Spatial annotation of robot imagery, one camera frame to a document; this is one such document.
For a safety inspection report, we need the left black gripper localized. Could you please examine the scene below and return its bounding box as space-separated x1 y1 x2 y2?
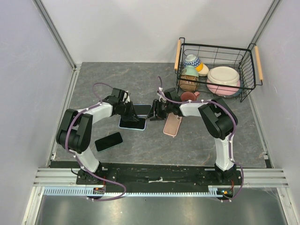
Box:
119 101 140 122

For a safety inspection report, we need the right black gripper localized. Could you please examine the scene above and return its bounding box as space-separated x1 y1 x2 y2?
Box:
145 99 173 121

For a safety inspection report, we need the lavender phone case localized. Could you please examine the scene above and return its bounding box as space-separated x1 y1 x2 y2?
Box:
133 104 153 118

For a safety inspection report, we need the white-edged black phone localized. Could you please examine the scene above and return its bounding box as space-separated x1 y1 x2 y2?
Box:
119 116 146 130

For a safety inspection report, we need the light blue phone case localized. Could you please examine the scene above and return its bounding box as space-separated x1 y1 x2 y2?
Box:
118 116 147 131

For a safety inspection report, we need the pink phone case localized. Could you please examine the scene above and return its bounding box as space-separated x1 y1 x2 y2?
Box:
163 113 182 137

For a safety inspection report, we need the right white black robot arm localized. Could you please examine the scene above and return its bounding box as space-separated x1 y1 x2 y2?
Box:
147 97 238 185

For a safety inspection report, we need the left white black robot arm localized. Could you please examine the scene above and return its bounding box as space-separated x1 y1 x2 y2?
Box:
56 101 142 184

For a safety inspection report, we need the teal-edged black phone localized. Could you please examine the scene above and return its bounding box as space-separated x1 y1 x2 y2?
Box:
95 132 123 152

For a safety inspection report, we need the pink speckled mug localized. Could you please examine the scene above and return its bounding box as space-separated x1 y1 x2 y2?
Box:
180 91 200 102

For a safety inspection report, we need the green brown bowl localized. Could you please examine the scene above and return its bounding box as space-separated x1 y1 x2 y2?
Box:
179 66 199 92

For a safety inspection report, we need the yellow white bowl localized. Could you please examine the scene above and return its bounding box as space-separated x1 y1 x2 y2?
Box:
196 63 209 77

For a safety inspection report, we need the blue patterned bowl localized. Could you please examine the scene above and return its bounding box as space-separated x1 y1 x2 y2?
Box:
184 54 201 68

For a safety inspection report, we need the pink bowl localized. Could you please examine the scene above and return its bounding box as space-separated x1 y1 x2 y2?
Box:
207 83 241 97

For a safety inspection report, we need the cream plate stack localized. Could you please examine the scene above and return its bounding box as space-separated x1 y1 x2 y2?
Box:
208 66 240 86

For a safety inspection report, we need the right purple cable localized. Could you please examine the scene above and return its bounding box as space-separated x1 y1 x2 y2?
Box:
156 76 244 203

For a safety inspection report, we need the purple cable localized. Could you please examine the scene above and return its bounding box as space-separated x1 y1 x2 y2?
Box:
156 76 244 203
65 82 128 203

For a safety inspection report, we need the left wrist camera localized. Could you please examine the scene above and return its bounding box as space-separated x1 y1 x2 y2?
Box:
111 88 130 104

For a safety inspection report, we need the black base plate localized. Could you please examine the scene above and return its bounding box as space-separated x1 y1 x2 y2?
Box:
76 163 242 192

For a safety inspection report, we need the black wire dish basket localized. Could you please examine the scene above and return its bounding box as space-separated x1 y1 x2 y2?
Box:
174 37 263 101

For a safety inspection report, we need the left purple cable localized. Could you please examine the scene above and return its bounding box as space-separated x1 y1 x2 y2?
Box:
65 82 128 203

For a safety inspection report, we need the light blue cable duct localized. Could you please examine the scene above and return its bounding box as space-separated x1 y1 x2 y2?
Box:
44 187 223 197

